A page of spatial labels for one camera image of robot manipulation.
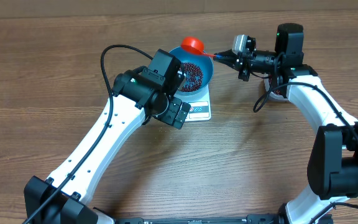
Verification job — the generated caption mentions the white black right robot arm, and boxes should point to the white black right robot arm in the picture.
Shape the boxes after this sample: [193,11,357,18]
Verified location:
[213,23,358,223]

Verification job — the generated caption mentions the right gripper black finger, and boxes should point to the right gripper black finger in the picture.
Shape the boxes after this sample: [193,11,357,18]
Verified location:
[213,57,239,71]
[214,49,237,57]

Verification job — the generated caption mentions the red measuring scoop blue handle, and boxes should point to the red measuring scoop blue handle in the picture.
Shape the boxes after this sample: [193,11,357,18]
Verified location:
[180,36,216,58]

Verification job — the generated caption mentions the clear container of red beans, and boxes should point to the clear container of red beans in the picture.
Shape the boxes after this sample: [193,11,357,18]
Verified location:
[264,79,288,102]

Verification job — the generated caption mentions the white digital kitchen scale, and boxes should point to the white digital kitchen scale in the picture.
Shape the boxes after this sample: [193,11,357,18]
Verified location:
[175,85,211,122]

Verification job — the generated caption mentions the teal plastic bowl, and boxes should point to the teal plastic bowl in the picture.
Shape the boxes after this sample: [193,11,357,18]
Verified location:
[169,47,214,91]

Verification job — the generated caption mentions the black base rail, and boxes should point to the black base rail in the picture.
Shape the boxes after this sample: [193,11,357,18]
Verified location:
[115,214,289,224]

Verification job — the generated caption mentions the red beans in bowl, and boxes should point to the red beans in bowl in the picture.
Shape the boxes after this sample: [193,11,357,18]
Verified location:
[180,62,203,92]

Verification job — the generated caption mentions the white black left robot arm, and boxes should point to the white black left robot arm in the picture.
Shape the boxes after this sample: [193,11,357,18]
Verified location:
[24,49,190,224]

